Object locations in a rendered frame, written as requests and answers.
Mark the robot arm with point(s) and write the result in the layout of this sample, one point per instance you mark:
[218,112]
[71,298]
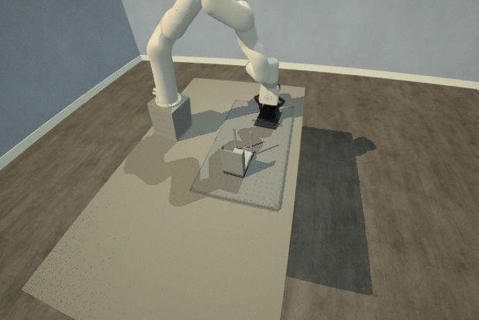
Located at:
[237,15]

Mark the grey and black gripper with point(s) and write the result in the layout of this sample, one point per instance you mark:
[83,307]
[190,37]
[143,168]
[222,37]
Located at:
[269,96]

